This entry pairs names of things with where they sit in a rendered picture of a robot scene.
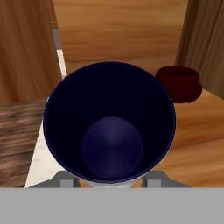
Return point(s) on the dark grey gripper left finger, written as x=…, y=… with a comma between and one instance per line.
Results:
x=62, y=180

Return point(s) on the wooden cabinet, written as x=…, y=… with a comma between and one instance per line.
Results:
x=140, y=32

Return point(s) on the dark red mug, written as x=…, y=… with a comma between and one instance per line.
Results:
x=182, y=84

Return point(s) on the wooden cabinet door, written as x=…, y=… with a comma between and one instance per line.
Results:
x=26, y=49

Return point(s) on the dark blue mug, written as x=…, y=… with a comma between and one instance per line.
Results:
x=110, y=116

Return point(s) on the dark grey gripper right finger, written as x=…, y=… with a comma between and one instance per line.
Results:
x=159, y=180

